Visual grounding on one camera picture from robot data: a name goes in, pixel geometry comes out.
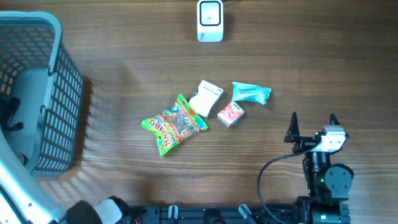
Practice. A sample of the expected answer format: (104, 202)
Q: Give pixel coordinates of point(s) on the red tissue pack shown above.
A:
(230, 114)

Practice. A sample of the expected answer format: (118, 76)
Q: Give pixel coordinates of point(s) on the teal wet wipes pack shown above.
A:
(250, 92)

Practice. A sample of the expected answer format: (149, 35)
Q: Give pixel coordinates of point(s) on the white carton box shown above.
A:
(204, 98)

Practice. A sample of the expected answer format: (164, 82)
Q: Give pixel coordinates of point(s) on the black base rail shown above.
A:
(278, 213)

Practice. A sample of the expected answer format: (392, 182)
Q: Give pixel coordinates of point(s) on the grey plastic mesh basket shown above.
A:
(41, 92)

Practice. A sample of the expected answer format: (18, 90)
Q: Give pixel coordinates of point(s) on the white barcode scanner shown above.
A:
(210, 20)

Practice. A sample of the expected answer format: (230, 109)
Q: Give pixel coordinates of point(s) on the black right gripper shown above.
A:
(293, 135)

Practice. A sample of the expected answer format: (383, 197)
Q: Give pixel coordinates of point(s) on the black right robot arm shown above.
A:
(328, 184)

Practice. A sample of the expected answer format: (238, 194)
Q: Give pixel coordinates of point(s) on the Haribo gummy candy bag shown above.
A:
(171, 127)

